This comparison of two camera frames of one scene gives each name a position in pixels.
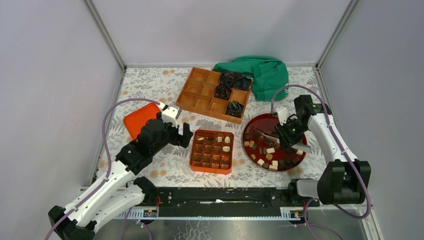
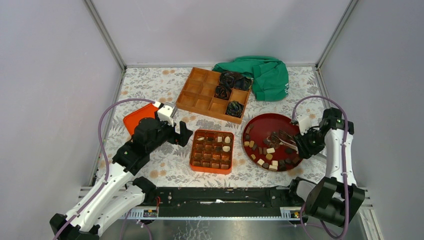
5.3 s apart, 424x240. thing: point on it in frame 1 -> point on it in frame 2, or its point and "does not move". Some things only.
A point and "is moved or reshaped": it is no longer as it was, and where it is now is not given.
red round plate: [262, 145] does not move
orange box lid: [134, 121] does not move
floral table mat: [302, 81] does not move
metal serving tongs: [267, 135] is moved or reshaped
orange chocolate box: [212, 152] does not move
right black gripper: [286, 141] -> [304, 150]
